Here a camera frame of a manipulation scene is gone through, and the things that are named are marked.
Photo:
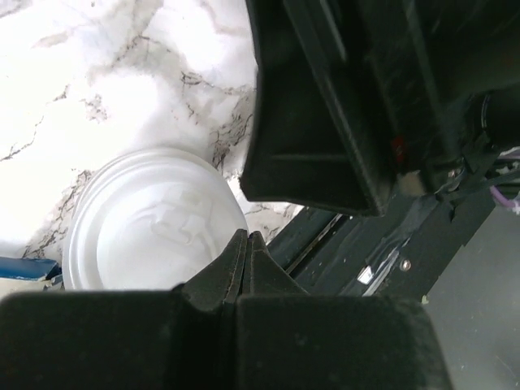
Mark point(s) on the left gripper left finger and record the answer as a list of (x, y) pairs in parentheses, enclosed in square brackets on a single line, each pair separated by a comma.
[(172, 339)]

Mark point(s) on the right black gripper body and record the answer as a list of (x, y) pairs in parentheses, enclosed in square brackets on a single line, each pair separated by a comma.
[(399, 71)]

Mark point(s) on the blue razor package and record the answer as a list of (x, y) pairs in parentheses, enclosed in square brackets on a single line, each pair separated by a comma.
[(29, 274)]

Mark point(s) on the stack of white lids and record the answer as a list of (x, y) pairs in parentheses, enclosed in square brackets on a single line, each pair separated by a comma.
[(149, 220)]

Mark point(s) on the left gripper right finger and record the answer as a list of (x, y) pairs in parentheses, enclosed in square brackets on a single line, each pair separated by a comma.
[(290, 340)]

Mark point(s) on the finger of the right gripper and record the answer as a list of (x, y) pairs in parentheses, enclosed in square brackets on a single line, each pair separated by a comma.
[(320, 135)]

